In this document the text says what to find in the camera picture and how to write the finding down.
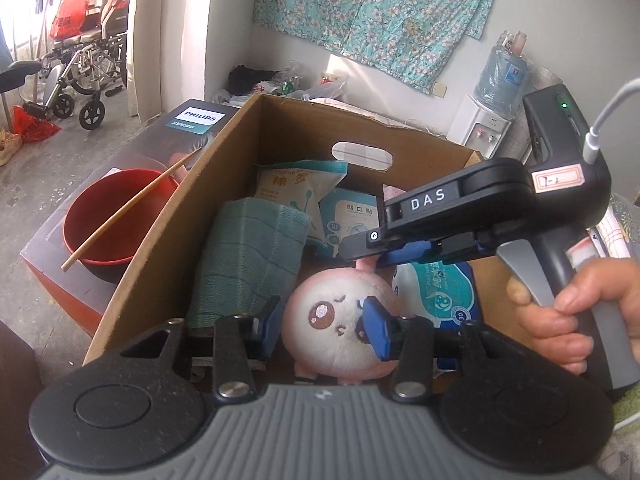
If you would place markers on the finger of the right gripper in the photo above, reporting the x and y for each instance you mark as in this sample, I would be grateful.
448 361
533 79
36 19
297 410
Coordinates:
426 252
377 242

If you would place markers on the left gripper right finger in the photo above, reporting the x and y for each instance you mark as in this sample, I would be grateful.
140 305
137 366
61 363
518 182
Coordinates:
495 398

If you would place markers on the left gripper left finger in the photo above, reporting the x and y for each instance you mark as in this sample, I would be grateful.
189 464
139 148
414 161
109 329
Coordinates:
137 406

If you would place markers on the blue bandage box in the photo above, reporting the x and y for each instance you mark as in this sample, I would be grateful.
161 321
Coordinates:
344 213

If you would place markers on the blue wet wipes pack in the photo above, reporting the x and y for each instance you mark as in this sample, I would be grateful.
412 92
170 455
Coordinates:
443 293

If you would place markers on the pink scrubbing sponge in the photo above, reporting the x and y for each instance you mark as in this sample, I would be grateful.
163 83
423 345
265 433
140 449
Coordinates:
391 193

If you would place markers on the white cotton swab bag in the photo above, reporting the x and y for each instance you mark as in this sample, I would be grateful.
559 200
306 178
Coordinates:
301 185

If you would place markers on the pink plush toy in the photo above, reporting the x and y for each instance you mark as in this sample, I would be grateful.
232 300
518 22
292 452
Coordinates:
322 326

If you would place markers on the teal towel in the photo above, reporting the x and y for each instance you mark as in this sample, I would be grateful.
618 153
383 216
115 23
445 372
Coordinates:
252 252

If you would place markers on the person's right hand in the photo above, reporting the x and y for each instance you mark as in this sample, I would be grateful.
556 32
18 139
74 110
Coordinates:
554 329

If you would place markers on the water dispenser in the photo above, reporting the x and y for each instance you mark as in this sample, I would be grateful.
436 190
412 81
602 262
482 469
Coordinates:
477 127

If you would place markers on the brown cardboard box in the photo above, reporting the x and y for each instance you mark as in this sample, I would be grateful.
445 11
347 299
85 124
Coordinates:
158 283

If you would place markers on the blue water bottle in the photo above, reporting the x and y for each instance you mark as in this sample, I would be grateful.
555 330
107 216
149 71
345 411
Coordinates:
502 82

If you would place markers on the wooden chopstick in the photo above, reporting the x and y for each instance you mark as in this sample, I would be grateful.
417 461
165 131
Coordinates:
106 224

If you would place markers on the black cloth pile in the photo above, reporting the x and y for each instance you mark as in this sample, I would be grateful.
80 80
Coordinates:
241 79

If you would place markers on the Philips box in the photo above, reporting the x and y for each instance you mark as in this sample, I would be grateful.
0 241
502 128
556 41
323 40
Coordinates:
84 291

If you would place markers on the wheelchair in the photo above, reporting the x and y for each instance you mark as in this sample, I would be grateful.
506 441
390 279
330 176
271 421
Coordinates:
88 56

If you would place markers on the clear plastic bag by wall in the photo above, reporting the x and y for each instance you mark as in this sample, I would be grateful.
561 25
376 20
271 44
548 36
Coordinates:
330 87

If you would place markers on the floral teal wall cloth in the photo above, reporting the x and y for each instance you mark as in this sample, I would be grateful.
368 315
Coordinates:
409 40

